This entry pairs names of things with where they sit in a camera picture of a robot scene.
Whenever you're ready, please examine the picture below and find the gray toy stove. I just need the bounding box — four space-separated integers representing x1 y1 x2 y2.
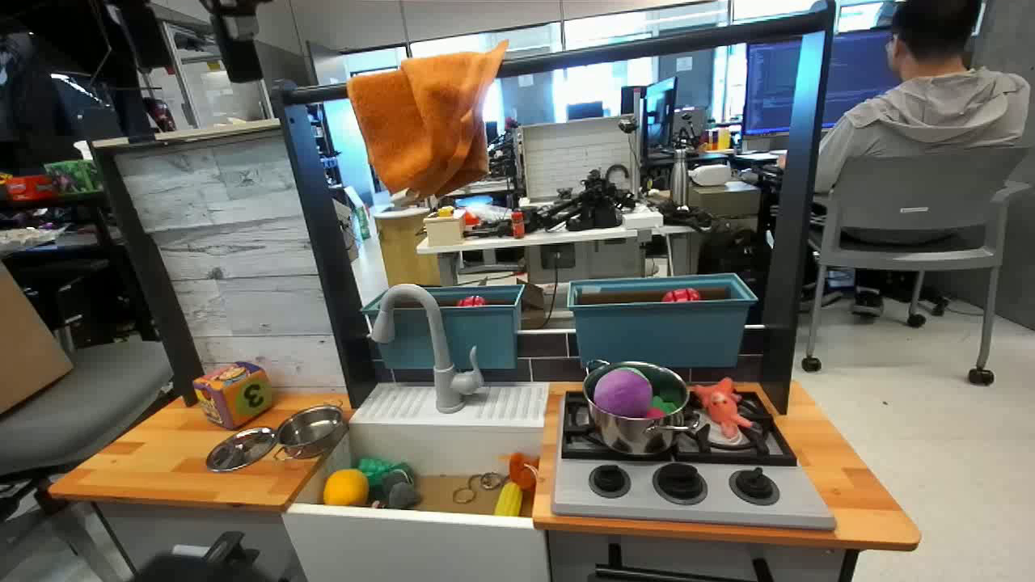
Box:
550 384 836 533

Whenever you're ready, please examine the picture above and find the white toy sink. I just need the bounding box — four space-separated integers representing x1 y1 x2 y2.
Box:
280 381 554 582

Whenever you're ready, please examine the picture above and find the orange toy carrot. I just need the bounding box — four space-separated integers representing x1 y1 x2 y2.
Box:
504 451 540 502

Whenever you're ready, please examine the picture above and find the wooden kitchen counter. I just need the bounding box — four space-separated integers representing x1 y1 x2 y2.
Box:
45 381 923 558

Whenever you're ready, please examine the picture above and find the large teal plastic bin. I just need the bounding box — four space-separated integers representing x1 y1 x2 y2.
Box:
563 273 761 372

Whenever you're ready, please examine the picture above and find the yellowish bucket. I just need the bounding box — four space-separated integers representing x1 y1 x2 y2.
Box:
373 205 447 288

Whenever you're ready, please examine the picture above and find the black metal frame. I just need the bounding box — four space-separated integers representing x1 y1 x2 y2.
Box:
271 3 836 419

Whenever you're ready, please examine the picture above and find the silver metal bowl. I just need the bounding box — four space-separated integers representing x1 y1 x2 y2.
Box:
276 404 353 462

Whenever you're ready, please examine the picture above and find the gray office chair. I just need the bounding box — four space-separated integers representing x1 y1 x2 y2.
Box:
799 143 1035 387

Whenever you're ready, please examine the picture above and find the wire ring toy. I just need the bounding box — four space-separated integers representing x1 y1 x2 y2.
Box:
449 469 509 508

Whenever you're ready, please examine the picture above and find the orange plush toy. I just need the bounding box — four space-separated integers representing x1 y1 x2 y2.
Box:
693 374 756 441

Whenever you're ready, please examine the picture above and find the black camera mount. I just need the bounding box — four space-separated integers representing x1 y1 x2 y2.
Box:
198 0 271 89

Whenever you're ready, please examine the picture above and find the silver metal plate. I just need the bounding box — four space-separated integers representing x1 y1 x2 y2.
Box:
203 427 280 475

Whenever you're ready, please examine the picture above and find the silver metal pot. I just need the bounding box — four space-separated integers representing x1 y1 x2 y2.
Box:
580 355 712 460

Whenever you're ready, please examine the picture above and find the blue computer monitor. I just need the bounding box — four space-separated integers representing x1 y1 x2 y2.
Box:
740 26 905 143

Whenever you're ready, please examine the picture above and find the small teal plastic bin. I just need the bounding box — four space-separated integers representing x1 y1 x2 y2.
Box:
361 281 527 374

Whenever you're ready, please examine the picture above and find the seated person in hoodie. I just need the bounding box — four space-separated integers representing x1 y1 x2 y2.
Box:
811 0 1035 202

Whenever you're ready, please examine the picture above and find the gray wood panel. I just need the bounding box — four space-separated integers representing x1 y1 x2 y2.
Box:
89 118 348 398

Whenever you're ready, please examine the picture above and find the colorful number cube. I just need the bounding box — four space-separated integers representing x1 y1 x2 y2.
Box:
191 358 276 430

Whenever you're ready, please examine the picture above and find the white box on table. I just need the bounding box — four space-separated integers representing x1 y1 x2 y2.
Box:
515 114 639 205

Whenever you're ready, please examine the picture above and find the purple ball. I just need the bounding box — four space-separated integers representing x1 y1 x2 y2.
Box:
592 366 657 421

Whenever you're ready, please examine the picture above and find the green toy in pot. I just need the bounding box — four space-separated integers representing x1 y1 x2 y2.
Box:
650 384 688 421

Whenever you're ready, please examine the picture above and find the black device on table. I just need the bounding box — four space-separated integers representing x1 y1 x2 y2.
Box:
558 163 642 232

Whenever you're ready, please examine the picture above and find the yellow toy ball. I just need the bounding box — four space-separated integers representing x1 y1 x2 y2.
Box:
320 465 373 511

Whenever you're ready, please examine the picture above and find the brown cardboard sheet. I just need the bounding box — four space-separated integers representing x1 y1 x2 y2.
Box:
0 262 78 419

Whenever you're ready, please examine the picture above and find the black stove knob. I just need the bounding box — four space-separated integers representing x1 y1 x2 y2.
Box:
726 465 782 508
653 460 708 505
584 462 633 502

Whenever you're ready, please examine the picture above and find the yellow toy banana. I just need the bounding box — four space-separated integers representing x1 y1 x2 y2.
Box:
492 479 527 522

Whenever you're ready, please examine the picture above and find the orange cloth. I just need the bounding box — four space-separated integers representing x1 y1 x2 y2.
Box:
345 41 509 205

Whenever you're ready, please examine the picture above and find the gray seat cushion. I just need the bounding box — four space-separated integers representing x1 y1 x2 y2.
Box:
0 338 177 479

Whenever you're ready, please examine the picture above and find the gray toy faucet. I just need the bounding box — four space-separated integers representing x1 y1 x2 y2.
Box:
369 281 492 419

